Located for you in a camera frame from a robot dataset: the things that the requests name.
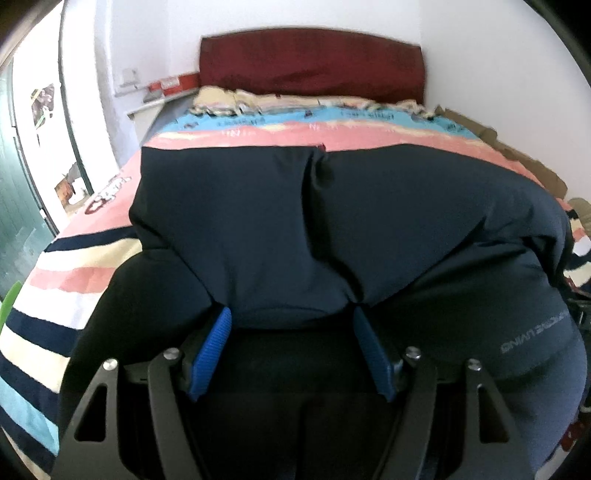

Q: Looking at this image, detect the doorway clutter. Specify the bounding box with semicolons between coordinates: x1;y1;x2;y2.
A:
54;161;93;208

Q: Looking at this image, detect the wall poster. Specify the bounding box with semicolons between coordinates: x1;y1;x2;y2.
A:
30;83;57;125

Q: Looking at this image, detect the dark red headboard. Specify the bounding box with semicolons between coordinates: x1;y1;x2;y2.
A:
198;34;426;104

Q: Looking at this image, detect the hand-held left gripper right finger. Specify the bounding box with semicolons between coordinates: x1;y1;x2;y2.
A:
352;307;542;480

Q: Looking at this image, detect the green door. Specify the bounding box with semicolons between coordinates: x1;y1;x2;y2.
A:
0;60;58;296

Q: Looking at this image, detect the red box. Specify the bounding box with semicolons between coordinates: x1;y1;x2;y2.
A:
148;74;200;93

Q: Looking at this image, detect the white bedside shelf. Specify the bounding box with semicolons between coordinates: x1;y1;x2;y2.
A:
127;88;200;117

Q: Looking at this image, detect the beige cloth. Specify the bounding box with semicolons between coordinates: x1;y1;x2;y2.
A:
566;198;591;241

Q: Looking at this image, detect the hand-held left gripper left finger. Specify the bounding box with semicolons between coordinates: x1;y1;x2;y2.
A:
51;307;234;480

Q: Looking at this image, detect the striped cartoon printed blanket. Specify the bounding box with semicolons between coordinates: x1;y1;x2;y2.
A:
0;88;591;476

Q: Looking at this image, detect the dark navy padded jacket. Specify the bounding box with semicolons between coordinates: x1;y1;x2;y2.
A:
58;143;587;480

